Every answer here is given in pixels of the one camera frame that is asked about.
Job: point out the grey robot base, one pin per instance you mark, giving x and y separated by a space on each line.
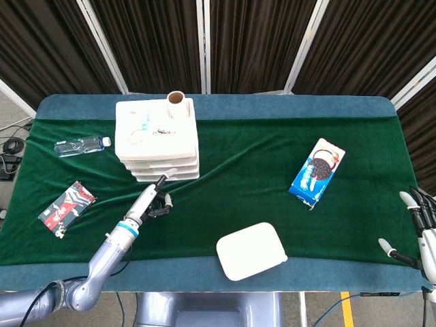
204 310

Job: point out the white lidded lunch box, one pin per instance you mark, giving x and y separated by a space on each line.
250 250

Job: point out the green velvet cloth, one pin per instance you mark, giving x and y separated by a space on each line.
238 190

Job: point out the blue oreo cookie box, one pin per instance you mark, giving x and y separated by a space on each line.
316 173

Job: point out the red black snack packet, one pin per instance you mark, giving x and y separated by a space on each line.
66 207

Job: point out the clear drawer with green packet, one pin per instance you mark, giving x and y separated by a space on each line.
153 163

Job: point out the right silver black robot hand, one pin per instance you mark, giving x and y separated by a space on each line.
428 245

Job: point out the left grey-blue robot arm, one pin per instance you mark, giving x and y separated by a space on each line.
102 262

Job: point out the white blue small packet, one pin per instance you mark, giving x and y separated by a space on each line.
145 122

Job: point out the white plastic drawer unit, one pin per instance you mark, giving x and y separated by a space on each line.
170 146

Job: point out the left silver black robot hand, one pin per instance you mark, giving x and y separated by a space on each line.
143 201

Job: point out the dark curtain folding screen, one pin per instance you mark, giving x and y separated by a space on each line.
255 44

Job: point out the clear plastic water bottle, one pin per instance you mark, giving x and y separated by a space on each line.
78 146

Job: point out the white table leg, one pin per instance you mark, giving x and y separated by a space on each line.
303 310

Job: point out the white paper roll cardboard core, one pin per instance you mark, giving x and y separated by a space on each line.
177 107

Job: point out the blue table cover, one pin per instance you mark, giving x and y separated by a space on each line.
272 105

